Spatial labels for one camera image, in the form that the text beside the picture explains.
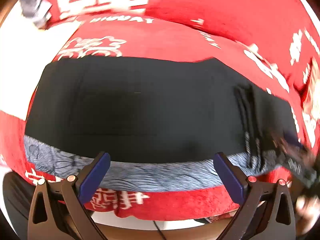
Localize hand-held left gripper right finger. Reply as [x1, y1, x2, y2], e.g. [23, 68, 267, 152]
[213, 152, 297, 240]

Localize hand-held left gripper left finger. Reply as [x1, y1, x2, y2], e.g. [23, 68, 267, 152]
[27, 151, 111, 240]

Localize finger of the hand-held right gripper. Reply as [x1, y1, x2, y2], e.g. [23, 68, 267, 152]
[282, 129, 304, 150]

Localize black pants with grey lining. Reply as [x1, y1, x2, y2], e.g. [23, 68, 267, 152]
[23, 55, 302, 193]

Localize person's right hand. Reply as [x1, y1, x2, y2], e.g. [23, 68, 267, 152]
[295, 195, 320, 233]

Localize red patterned cushion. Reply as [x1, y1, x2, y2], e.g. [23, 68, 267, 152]
[300, 57, 320, 120]

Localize dark round object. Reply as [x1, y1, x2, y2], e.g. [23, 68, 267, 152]
[2, 171, 34, 240]

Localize white sheet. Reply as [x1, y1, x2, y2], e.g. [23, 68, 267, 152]
[0, 0, 83, 121]

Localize red printed blanket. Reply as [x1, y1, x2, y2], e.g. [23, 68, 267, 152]
[0, 0, 320, 222]

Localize grey crumpled cloth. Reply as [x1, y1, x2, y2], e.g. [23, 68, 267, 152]
[19, 0, 53, 29]

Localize white bed frame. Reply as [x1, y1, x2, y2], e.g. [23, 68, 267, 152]
[89, 209, 209, 231]

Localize black cable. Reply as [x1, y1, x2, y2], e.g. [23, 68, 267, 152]
[152, 220, 167, 240]

